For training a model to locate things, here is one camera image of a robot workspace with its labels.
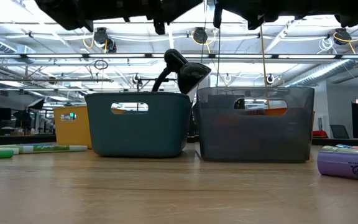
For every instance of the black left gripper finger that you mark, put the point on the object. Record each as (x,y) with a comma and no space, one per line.
(179,7)

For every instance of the yellow thin marker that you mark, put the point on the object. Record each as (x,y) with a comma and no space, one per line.
(9,151)

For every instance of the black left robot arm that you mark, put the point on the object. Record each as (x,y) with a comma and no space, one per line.
(73,14)

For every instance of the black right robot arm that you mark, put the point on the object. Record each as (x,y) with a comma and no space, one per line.
(337,7)

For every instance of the long ceiling light bar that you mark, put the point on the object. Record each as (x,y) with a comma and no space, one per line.
(120,56)

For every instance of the grey ceiling pipe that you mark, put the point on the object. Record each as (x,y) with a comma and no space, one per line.
(45,80)

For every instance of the teal plastic bin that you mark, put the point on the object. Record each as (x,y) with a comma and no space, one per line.
(135,133)

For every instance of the grey translucent plastic bin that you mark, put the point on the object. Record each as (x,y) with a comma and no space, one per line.
(253,140)

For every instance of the yellow plastic bin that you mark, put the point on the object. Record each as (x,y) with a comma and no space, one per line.
(73,130)

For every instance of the red object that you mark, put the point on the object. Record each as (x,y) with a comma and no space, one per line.
(319,134)

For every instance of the dark office chair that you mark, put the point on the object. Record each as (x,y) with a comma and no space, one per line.
(339,132)

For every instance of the blue highlighter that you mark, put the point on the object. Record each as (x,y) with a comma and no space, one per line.
(343,145)

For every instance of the light green highlighter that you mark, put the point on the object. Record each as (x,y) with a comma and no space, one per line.
(346,151)

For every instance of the purple highlighter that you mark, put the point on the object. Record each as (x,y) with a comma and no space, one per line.
(337,165)

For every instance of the black camera stand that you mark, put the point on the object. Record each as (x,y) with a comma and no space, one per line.
(191,76)

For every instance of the black aluminium table frame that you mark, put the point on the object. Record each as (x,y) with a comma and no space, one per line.
(17,140)

